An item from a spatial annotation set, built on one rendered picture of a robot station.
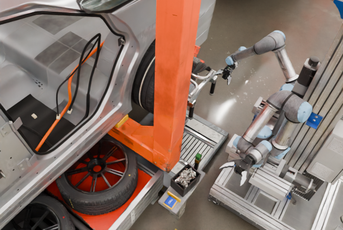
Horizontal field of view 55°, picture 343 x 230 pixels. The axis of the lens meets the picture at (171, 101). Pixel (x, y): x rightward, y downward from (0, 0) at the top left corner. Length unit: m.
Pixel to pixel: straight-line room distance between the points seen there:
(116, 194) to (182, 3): 1.60
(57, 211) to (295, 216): 1.91
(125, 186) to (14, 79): 1.23
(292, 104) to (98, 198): 1.54
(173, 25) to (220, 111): 2.29
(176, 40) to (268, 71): 2.89
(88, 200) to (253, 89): 2.42
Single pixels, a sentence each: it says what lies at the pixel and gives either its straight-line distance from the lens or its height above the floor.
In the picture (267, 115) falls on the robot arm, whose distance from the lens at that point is 2.10.
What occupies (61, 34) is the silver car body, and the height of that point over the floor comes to 1.05.
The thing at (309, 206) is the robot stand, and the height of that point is 0.21.
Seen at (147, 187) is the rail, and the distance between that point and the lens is 2.77.
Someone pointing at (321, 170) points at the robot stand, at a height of 0.86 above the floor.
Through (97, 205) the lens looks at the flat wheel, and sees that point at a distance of 2.66.
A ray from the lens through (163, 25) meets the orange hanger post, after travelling 1.69.
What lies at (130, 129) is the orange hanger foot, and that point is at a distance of 2.72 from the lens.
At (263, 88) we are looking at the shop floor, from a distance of 4.21.
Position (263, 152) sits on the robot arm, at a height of 1.24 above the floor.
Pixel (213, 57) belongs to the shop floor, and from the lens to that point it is 4.46.
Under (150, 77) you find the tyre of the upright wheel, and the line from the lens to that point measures 2.58.
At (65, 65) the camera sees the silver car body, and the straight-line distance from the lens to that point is 2.81.
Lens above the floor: 2.86
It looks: 48 degrees down
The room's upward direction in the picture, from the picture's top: 5 degrees clockwise
